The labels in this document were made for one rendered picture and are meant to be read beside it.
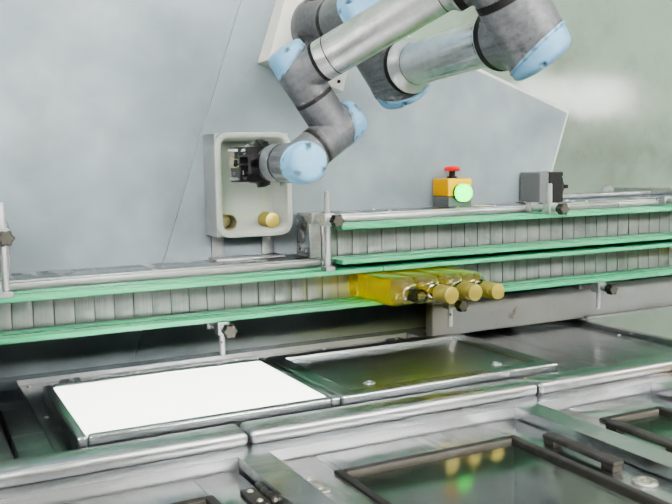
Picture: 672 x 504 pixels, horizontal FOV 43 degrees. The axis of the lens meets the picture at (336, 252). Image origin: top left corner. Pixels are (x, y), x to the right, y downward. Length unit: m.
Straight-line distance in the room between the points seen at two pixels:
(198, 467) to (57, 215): 0.76
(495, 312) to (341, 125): 0.77
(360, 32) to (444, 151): 0.74
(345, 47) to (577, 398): 0.74
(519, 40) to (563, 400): 0.63
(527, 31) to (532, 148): 0.92
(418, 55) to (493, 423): 0.71
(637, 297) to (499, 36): 1.17
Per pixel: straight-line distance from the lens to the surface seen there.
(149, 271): 1.75
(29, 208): 1.83
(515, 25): 1.47
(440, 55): 1.65
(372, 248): 1.94
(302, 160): 1.52
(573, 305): 2.31
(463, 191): 2.10
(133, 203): 1.87
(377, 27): 1.51
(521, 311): 2.20
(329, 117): 1.58
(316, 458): 1.31
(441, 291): 1.72
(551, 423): 1.44
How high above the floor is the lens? 2.56
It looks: 63 degrees down
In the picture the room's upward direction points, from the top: 101 degrees clockwise
